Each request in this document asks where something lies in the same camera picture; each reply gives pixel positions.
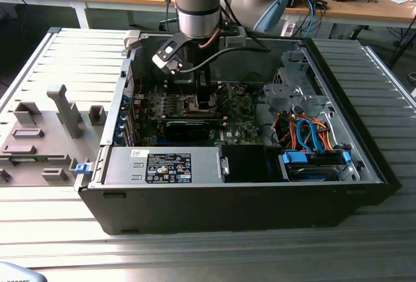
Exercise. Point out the black graphics card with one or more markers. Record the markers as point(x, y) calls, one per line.
point(187, 131)

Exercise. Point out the CPU socket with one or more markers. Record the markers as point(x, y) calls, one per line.
point(190, 106)

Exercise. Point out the hard disk in blue carrier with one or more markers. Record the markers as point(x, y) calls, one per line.
point(308, 173)

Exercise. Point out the silver metal drive cage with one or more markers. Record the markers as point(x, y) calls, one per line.
point(282, 95)

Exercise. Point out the gray rounded object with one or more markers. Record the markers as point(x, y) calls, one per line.
point(16, 274)

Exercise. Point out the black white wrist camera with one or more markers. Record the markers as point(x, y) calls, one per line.
point(169, 51)

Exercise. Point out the blue plastic latch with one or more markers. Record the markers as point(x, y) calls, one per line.
point(82, 168)

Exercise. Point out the black plastic shroud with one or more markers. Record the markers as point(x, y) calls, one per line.
point(247, 163)

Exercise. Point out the green motherboard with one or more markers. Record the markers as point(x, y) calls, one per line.
point(242, 126)

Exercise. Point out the gray parts rack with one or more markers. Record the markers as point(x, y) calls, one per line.
point(48, 165)

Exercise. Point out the black PC case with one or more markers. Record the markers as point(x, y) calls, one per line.
point(227, 207)

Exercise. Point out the round coin battery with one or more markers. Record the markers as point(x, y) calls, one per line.
point(240, 92)

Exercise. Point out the silver power supply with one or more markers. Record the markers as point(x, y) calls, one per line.
point(123, 165)

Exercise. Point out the gray wrist camera box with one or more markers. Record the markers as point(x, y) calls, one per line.
point(234, 40)

